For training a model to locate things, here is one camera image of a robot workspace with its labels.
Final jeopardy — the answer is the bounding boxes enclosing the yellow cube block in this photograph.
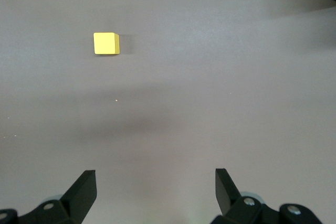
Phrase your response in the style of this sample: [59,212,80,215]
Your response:
[93,32,121,56]

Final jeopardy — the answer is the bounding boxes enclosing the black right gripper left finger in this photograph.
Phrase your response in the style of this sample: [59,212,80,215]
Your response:
[0,169,98,224]

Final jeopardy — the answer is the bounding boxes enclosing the brown table cover mat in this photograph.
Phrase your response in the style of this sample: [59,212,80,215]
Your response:
[0,0,336,224]

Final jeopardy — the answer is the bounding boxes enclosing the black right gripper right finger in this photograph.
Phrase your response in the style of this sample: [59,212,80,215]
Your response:
[209,168,325,224]

